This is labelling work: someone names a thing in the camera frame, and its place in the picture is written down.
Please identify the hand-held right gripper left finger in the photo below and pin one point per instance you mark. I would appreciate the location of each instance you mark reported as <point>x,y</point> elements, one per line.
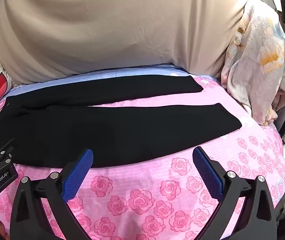
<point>78,175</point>

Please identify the pale floral blanket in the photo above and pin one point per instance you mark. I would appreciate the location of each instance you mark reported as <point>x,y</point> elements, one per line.
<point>255,67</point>

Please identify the beige cloth cover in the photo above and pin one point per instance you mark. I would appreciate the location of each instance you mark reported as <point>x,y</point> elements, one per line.
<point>107,30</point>

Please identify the black pants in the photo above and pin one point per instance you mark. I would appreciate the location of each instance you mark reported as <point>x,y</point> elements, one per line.
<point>107,130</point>

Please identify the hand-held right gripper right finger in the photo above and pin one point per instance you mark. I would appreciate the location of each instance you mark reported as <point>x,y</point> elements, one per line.
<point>206,172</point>

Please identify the pink rose print bed sheet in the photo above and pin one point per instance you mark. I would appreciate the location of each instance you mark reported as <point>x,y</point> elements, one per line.
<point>157,180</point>

